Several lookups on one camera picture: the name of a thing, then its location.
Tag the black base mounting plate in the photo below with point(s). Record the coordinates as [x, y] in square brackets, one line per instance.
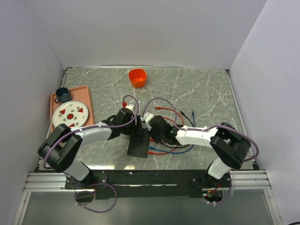
[147, 183]

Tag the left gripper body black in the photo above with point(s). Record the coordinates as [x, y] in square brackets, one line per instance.
[137, 129]

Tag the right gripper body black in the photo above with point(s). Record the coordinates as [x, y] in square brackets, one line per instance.
[157, 137]

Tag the black network switch box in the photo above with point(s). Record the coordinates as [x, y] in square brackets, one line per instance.
[138, 146]

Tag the orange plastic cup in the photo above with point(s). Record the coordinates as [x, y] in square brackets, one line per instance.
[137, 77]

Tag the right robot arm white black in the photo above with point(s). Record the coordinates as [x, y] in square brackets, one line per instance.
[230, 145]

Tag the dark blue mug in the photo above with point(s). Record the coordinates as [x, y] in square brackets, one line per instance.
[62, 95]

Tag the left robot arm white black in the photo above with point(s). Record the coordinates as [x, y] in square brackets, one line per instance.
[61, 147]

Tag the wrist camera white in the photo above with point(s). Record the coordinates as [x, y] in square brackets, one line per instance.
[131, 107]
[145, 120]

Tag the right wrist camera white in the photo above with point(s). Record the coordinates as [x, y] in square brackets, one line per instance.
[145, 120]

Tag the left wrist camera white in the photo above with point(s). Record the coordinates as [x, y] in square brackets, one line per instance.
[131, 107]

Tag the pink plastic tray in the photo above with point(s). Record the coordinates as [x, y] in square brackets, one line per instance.
[80, 93]

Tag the aluminium frame rail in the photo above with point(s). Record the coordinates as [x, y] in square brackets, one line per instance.
[55, 182]

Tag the white plate watermelon pattern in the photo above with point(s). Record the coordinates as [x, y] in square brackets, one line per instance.
[72, 113]

